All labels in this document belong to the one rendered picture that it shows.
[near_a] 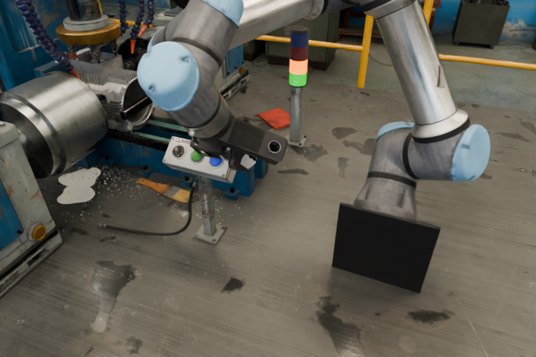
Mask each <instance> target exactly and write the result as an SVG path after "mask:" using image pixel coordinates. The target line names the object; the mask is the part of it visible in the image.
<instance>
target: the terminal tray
mask: <svg viewBox="0 0 536 357"><path fill-rule="evenodd" d="M69 61H70V63H71V65H73V69H74V70H75V72H76V74H77V75H78V76H79V78H80V80H81V81H83V82H85V83H86V84H87V83H89V84H90V83H92V84H95V85H97V84H98V86H99V85H101V86H103V85H105V83H106V82H107V81H106V77H107V76H108V75H109V73H111V72H113V70H114V71H115V69H116V70H117V69H124V65H123V61H122V56H121V55H120V54H117V55H116V56H115V54H114V53H105V52H101V57H100V64H98V61H96V59H95V57H94V56H93V53H92V52H91V51H89V52H87V53H84V54H82V55H80V56H78V57H77V59H76V60H74V59H70V60H69Z"/></svg>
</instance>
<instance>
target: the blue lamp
mask: <svg viewBox="0 0 536 357"><path fill-rule="evenodd" d="M290 45H291V46H292V47H294V48H305V47H307V46H308V45H309V32H308V33H292V32H291V31H290Z"/></svg>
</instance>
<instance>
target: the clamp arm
mask: <svg viewBox="0 0 536 357"><path fill-rule="evenodd" d="M152 103H153V101H152V99H151V98H150V97H149V96H148V95H147V94H146V95H144V96H142V97H141V98H139V99H138V100H136V101H135V102H133V103H132V104H130V105H129V106H127V107H126V108H123V109H122V110H120V116H121V119H122V120H128V119H129V118H131V117H132V116H134V115H135V114H136V113H138V112H140V111H141V110H143V109H144V108H146V107H147V106H148V105H150V104H152Z"/></svg>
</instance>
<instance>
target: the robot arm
mask: <svg viewBox="0 0 536 357"><path fill-rule="evenodd" d="M357 4H361V7H362V10H363V11H364V14H367V15H370V16H372V17H374V18H375V20H376V23H377V25H378V28H379V31H380V34H381V36H382V38H383V41H384V44H385V46H386V49H387V51H388V55H389V56H390V59H391V62H392V65H393V67H394V69H395V72H396V75H397V77H398V80H399V82H400V86H401V88H402V90H403V92H404V96H405V98H406V101H407V102H408V106H409V108H410V111H411V113H412V117H413V119H414V121H415V123H411V122H408V123H405V122H394V123H390V124H386V125H384V126H383V127H382V128H381V129H380V130H379V132H378V135H377V138H376V140H375V143H374V150H373V153H372V159H371V163H370V166H369V169H368V176H367V179H366V182H365V184H364V186H363V187H362V189H361V191H360V193H359V194H358V195H357V197H356V199H355V200H354V202H353V206H359V207H362V208H365V209H369V210H375V211H378V212H381V213H385V214H391V215H394V216H397V217H401V218H407V219H410V220H413V221H417V211H416V198H415V192H416V185H417V181H418V179H427V180H444V181H453V182H459V181H472V180H475V179H477V178H478V177H479V176H480V175H481V174H482V173H483V172H484V170H485V168H486V166H487V163H488V159H489V156H490V149H491V145H490V138H489V135H488V133H487V130H486V129H485V128H484V127H483V126H481V125H478V124H473V125H471V121H470V120H469V117H468V114H467V113H466V112H465V111H463V110H460V109H458V108H457V107H456V105H455V101H454V98H453V96H452V94H451V90H450V87H449V84H448V82H447V78H446V76H445V73H444V70H443V66H442V64H441V61H440V59H439V55H438V53H437V50H436V46H435V43H434V41H433V39H432V35H431V32H430V29H429V27H428V24H427V21H426V18H425V16H424V12H423V9H422V6H421V5H420V0H189V2H188V4H187V6H186V7H185V9H184V10H182V11H181V12H180V13H179V14H178V15H177V16H175V17H174V18H173V19H172V20H171V21H170V22H169V23H168V24H166V26H165V27H164V28H162V29H160V30H158V31H157V32H156V33H155V34H154V35H153V37H152V39H151V40H150V42H149V44H148V52H147V53H145V54H144V55H143V56H142V58H141V59H140V63H139V64H138V68H137V78H138V81H139V84H140V86H141V88H142V89H143V90H144V91H145V93H146V94H147V95H148V96H149V97H150V98H151V99H152V101H153V102H154V104H155V105H157V106H158V107H159V108H161V109H163V110H164V111H165V112H166V113H167V114H168V115H170V116H171V117H172V118H173V119H174V120H175V121H176V122H177V123H178V124H179V125H180V126H181V127H183V128H185V129H186V130H187V131H188V135H189V136H191V137H192V139H191V142H190V145H189V146H190V147H192V148H193V149H194V150H195V151H197V152H198V153H199V154H200V155H202V156H206V157H210V158H215V159H221V158H222V159H223V160H226V161H228V166H229V168H230V169H231V170H234V171H240V172H241V171H246V170H248V169H250V168H251V167H252V166H253V165H254V164H255V163H256V159H260V160H262V161H265V162H267V163H270V164H273V165H276V164H278V163H280V162H281V161H282V160H283V157H284V154H285V152H286V148H287V145H288V141H287V139H286V138H285V137H282V136H280V135H277V134H274V133H272V132H270V131H267V130H264V129H262V128H260V127H256V126H254V125H253V124H251V123H250V121H249V120H245V119H244V118H238V119H236V118H235V117H234V116H233V115H232V114H231V110H230V109H229V106H228V104H227V102H226V101H225V100H224V98H223V97H222V95H221V94H220V93H219V91H218V90H217V89H216V87H215V86H214V85H213V83H214V81H215V78H216V76H217V74H218V71H219V69H220V67H221V65H222V63H223V60H224V57H225V56H226V54H227V51H228V50H230V49H233V48H235V47H237V46H240V45H242V44H244V43H247V42H248V41H252V40H254V39H255V38H258V37H261V36H262V35H265V34H267V33H270V32H272V31H274V30H276V29H279V28H281V27H283V26H286V25H289V24H290V23H292V22H295V21H297V20H299V19H302V18H304V19H308V20H311V19H314V18H317V17H319V16H321V15H324V14H328V13H332V12H334V11H338V10H343V9H346V8H349V7H351V6H355V5H357ZM194 142H195V143H196V144H197V145H195V144H194ZM199 150H201V151H203V152H204V153H202V152H200V151H199Z"/></svg>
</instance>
